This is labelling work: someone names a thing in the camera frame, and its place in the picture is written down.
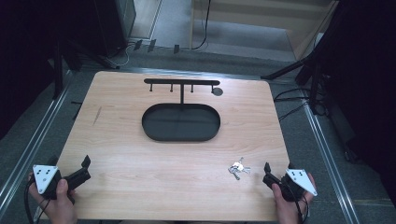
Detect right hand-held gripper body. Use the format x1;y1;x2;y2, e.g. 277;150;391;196
262;168;318;203

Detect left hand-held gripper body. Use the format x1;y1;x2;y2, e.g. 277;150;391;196
32;164;92;201

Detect bunch of silver keys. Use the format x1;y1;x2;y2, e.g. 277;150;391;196
227;157;252;181

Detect black key holder with tray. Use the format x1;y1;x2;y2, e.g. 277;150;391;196
141;77;221;143

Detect person's right hand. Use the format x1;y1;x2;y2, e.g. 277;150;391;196
272;182;315;224

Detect person's left hand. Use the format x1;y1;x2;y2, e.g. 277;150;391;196
27;174;78;224

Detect black metal stand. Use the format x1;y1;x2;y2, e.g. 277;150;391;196
46;36;120;101
261;46;331;116

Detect black cabinet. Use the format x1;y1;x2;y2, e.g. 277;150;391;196
92;0;137;58

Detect light wooden shelf unit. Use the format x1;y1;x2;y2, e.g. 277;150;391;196
189;0;340;62

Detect metal floor rail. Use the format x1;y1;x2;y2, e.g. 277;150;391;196
0;69;74;218
300;90;362;224

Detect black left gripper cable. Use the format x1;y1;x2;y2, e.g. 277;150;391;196
23;178;51;224

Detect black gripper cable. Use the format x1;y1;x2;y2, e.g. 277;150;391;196
293;194;310;224
23;178;51;224

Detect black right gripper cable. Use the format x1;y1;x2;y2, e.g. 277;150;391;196
293;194;310;224

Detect black floor cables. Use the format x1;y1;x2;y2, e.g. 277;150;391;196
273;87;314;123

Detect white floor cable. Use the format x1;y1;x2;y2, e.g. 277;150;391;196
105;42;135;68

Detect black hanging cable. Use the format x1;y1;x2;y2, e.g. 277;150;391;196
191;0;213;51

